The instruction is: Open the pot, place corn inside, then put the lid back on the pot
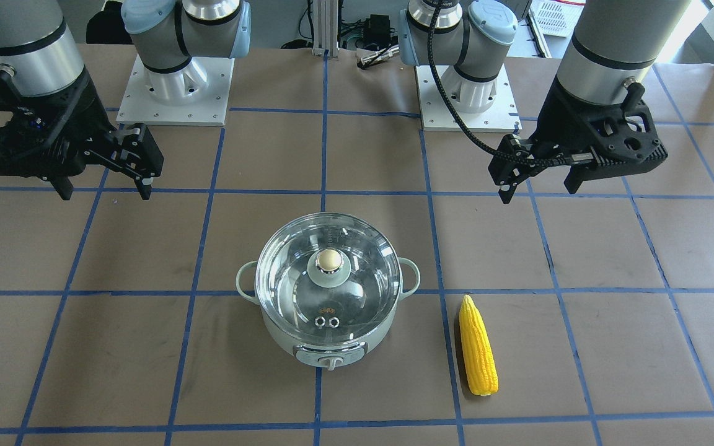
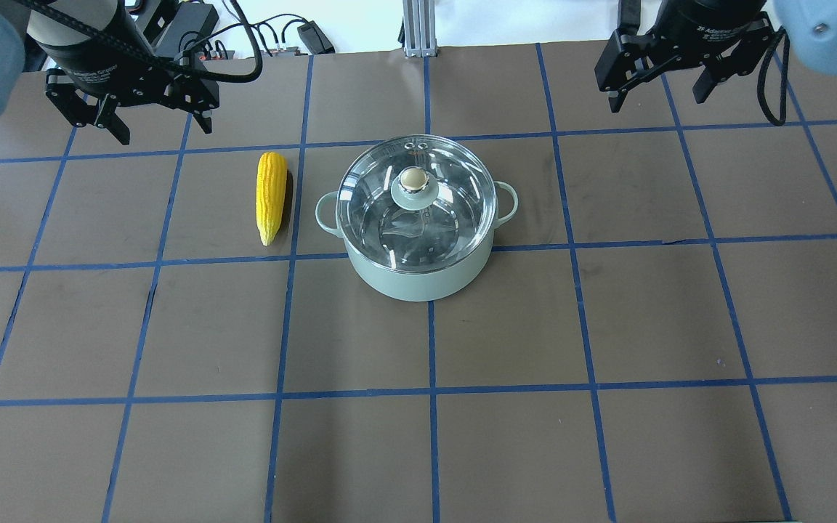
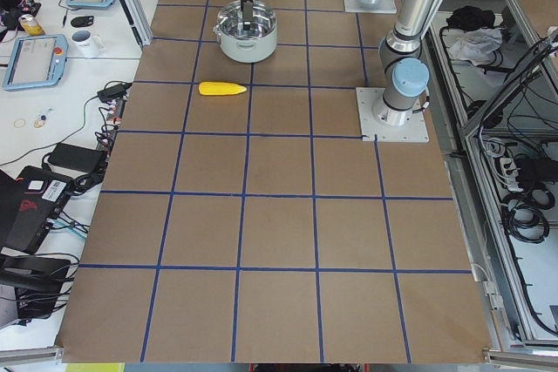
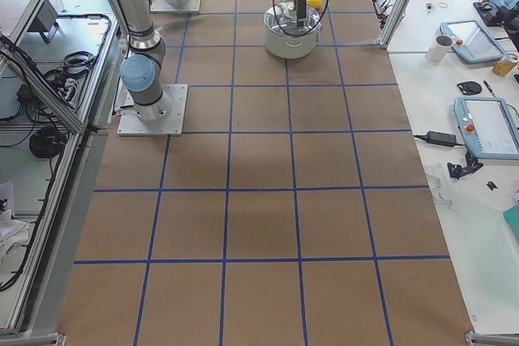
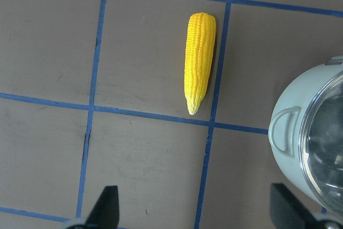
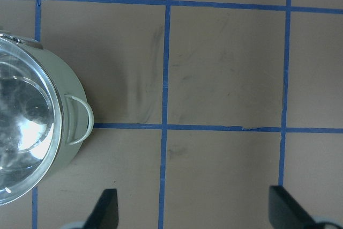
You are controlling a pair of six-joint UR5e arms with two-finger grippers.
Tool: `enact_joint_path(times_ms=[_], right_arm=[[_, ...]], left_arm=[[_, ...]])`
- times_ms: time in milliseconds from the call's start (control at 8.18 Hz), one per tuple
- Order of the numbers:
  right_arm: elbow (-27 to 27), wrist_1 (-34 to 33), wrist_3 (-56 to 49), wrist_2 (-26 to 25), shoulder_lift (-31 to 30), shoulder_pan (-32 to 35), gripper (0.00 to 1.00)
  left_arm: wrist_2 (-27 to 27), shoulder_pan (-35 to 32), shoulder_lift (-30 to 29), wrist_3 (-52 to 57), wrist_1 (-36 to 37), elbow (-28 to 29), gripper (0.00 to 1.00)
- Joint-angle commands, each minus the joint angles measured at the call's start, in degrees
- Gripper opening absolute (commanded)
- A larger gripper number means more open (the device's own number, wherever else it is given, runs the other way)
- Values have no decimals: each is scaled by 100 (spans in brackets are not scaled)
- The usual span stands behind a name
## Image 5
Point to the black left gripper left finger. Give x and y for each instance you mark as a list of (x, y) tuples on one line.
[(105, 212)]

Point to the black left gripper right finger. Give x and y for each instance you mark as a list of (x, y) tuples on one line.
[(286, 211)]

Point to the glass pot lid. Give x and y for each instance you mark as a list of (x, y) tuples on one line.
[(320, 147)]

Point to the yellow corn cob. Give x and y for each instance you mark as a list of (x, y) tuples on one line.
[(199, 48)]

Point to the pale green cooking pot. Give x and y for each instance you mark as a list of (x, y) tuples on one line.
[(285, 125)]

